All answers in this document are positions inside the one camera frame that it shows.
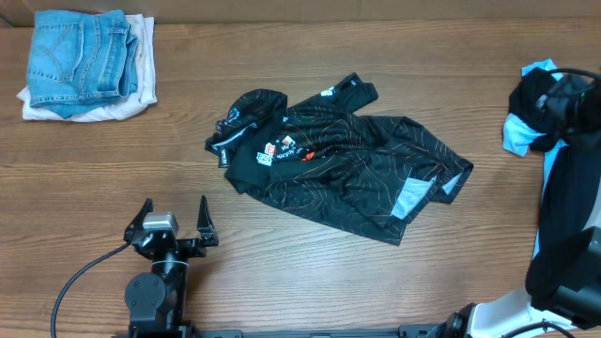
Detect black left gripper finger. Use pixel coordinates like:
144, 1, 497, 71
126, 198, 153, 231
196, 195, 216, 238

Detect black printed cycling jersey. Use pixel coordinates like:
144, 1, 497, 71
206, 74, 473, 245

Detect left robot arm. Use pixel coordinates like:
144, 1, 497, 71
124, 196, 219, 338

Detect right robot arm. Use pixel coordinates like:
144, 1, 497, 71
427, 60, 600, 337

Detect folded blue jeans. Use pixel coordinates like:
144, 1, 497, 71
26, 9, 138, 118

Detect folded white cloth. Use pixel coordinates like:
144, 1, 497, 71
17, 14, 158, 123

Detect black and light-blue garment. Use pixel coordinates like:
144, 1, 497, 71
501, 58, 601, 259

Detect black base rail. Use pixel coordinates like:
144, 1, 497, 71
114, 324, 444, 338

